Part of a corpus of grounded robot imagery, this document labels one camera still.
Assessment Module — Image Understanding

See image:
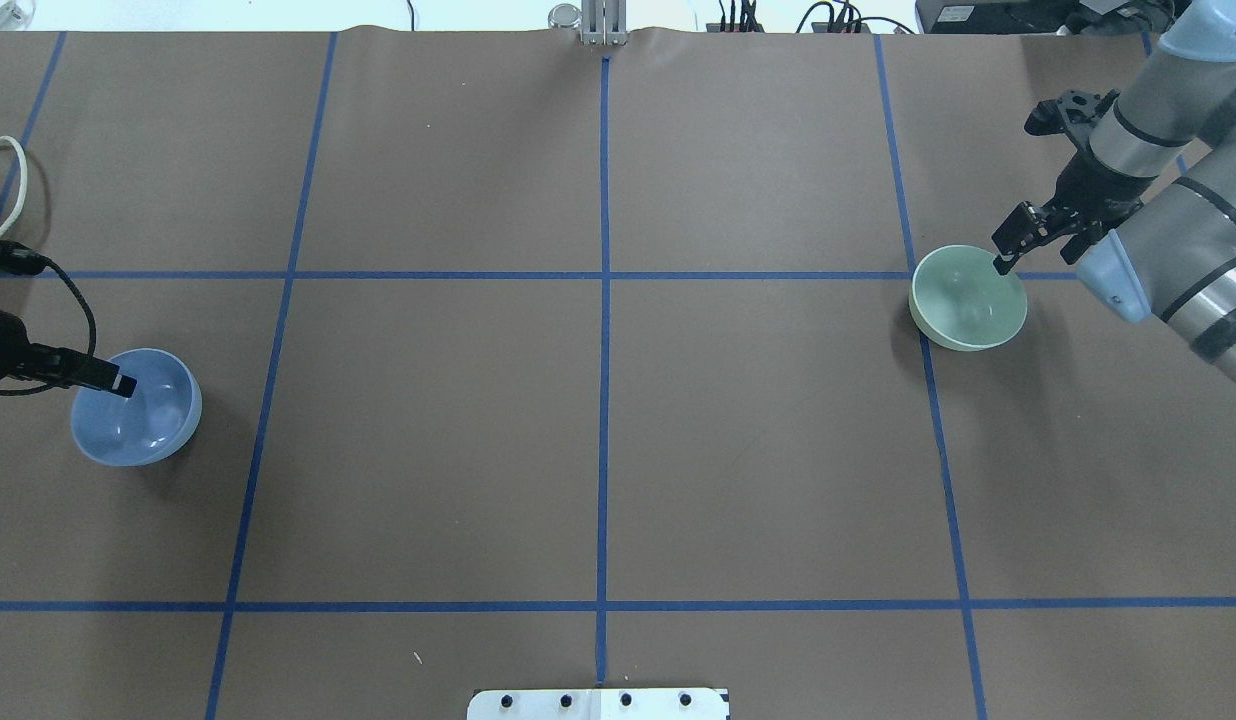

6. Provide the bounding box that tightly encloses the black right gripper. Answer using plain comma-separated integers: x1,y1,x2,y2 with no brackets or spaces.
993,151,1145,275

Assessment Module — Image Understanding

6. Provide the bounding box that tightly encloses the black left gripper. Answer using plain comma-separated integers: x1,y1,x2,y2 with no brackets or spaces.
0,310,137,398

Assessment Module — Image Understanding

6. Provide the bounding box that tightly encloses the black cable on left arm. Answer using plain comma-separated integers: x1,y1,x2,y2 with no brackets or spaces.
0,240,99,396

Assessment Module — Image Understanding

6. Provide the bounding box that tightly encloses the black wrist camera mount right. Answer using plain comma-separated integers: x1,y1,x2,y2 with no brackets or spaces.
1022,88,1120,151

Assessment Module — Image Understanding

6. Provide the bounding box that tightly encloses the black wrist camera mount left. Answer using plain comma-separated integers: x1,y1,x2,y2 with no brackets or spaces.
0,240,49,277

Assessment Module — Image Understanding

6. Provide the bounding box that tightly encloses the green bowl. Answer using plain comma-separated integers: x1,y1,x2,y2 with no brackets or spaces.
908,245,1030,352

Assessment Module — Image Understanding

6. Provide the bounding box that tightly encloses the aluminium frame post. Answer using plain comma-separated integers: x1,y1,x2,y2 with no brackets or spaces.
580,0,630,46

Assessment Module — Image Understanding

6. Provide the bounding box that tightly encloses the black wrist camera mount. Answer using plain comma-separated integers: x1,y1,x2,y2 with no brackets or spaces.
0,240,49,277
1022,88,1120,151

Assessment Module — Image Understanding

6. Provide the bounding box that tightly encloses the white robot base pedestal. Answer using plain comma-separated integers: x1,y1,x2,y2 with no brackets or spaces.
466,687,730,719

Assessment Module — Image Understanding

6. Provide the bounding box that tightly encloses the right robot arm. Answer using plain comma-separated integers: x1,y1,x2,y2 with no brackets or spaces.
993,1,1236,387

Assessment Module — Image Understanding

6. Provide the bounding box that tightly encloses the blue bowl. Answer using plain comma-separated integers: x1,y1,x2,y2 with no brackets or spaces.
70,348,203,468

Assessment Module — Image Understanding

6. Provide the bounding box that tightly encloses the white toaster power cable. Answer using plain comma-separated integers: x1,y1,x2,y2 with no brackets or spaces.
0,136,28,241

